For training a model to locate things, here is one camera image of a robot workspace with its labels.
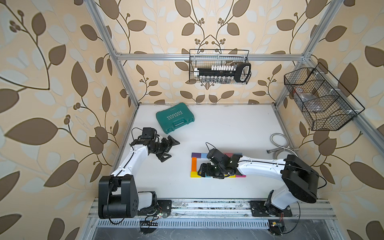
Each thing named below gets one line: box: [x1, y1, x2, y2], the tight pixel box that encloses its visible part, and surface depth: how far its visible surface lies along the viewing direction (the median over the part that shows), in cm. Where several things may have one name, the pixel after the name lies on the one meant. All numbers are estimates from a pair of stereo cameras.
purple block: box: [191, 152, 202, 159], surface depth 93 cm
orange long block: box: [191, 157, 198, 172], surface depth 92 cm
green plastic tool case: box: [156, 102, 195, 134], surface depth 110 cm
